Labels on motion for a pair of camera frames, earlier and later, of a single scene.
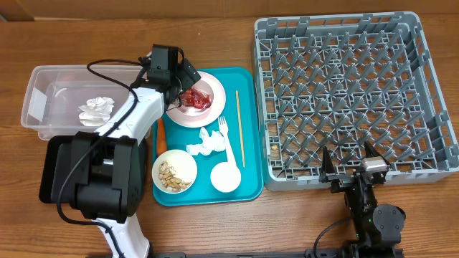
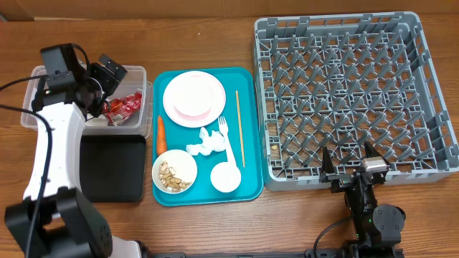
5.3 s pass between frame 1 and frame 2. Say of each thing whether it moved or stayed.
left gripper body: moved
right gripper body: stayed
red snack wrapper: moved
